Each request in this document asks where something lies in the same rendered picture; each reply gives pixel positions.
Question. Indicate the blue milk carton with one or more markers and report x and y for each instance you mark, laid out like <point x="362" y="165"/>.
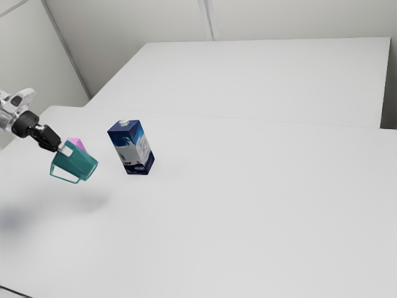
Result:
<point x="131" y="149"/>

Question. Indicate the teal faceted mug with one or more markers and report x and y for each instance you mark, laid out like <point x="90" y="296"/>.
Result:
<point x="77" y="163"/>

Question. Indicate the pink block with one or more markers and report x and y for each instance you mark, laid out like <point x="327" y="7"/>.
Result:
<point x="77" y="143"/>

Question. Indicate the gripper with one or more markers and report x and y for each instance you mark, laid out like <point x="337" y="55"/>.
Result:
<point x="25" y="124"/>

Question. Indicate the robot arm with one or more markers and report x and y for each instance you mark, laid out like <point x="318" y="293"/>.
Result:
<point x="12" y="104"/>

